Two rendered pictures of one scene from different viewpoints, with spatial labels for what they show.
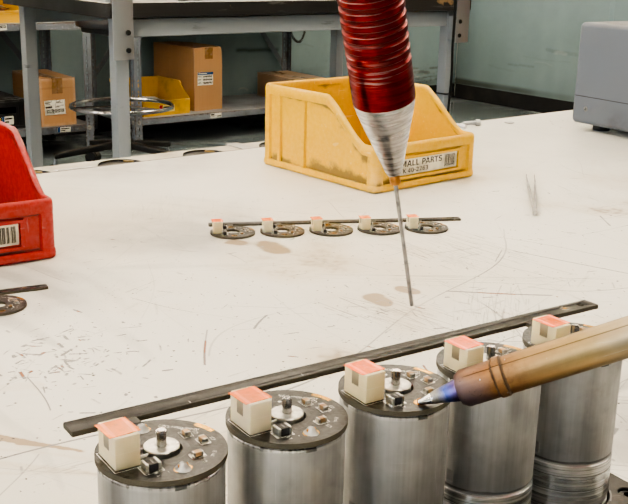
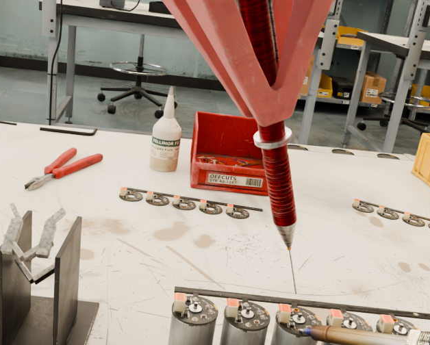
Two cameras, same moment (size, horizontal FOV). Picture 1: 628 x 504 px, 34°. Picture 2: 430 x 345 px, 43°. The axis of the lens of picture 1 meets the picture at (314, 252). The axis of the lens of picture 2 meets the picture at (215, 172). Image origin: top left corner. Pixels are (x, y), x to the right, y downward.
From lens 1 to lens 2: 0.13 m
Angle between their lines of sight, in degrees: 29
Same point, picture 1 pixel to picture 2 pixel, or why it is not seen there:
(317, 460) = (246, 335)
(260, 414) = (232, 311)
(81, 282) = not seen: hidden behind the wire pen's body
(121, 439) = (177, 301)
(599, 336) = (363, 336)
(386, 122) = (280, 229)
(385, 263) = (426, 248)
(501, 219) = not seen: outside the picture
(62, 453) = (217, 287)
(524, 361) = (335, 333)
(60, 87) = (377, 83)
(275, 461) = (231, 329)
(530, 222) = not seen: outside the picture
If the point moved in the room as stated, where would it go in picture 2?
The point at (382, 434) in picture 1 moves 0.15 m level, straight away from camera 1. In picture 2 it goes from (281, 336) to (385, 248)
